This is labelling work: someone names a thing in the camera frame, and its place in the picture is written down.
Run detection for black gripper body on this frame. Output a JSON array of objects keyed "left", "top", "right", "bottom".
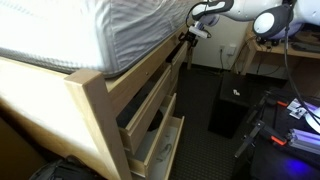
[{"left": 185, "top": 32, "right": 198, "bottom": 47}]

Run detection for wooden drawer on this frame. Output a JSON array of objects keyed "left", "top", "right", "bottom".
[
  {"left": 166, "top": 42, "right": 188, "bottom": 79},
  {"left": 116, "top": 66, "right": 172, "bottom": 154},
  {"left": 131, "top": 115, "right": 185, "bottom": 180},
  {"left": 127, "top": 94, "right": 176, "bottom": 178}
]

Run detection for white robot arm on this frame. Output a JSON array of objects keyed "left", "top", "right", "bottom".
[{"left": 186, "top": 0, "right": 320, "bottom": 40}]

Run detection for black box with logo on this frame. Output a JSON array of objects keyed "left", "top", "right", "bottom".
[{"left": 208, "top": 72, "right": 263, "bottom": 139}]

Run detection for black headphones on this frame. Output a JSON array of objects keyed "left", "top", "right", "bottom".
[{"left": 256, "top": 37, "right": 281, "bottom": 47}]

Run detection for white fitted-sheet mattress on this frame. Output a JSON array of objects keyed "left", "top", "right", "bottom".
[{"left": 0, "top": 0, "right": 199, "bottom": 78}]

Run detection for black orange clamp far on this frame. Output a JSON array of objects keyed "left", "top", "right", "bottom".
[{"left": 246, "top": 94, "right": 288, "bottom": 123}]

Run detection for black orange clamp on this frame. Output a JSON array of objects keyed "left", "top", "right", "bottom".
[
  {"left": 246, "top": 94, "right": 288, "bottom": 123},
  {"left": 234, "top": 120, "right": 287, "bottom": 158}
]

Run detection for black keyboard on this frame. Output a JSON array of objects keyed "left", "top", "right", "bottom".
[{"left": 291, "top": 42, "right": 320, "bottom": 53}]

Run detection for black orange clamp near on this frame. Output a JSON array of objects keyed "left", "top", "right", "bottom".
[{"left": 234, "top": 120, "right": 287, "bottom": 158}]

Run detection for light wooden desk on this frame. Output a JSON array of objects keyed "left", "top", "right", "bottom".
[{"left": 240, "top": 24, "right": 320, "bottom": 97}]

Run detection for white cloth in drawer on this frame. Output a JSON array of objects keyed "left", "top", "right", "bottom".
[{"left": 156, "top": 144, "right": 172, "bottom": 162}]

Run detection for black backpack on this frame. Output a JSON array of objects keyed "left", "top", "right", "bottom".
[{"left": 29, "top": 155, "right": 105, "bottom": 180}]

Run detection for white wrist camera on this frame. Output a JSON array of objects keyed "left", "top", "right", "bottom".
[{"left": 189, "top": 26, "right": 211, "bottom": 39}]

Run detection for black power cable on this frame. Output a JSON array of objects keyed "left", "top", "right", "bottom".
[{"left": 218, "top": 48, "right": 225, "bottom": 71}]

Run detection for white wall outlet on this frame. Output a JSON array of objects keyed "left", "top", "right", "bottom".
[{"left": 219, "top": 44, "right": 237, "bottom": 56}]

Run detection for silver metal bracket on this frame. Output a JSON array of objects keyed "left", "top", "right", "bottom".
[{"left": 287, "top": 99, "right": 318, "bottom": 119}]

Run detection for aluminium extrusion rail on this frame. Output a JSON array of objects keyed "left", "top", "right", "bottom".
[{"left": 289, "top": 129, "right": 320, "bottom": 155}]

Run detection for light wooden bed frame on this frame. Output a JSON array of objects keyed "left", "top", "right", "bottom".
[{"left": 0, "top": 25, "right": 185, "bottom": 180}]

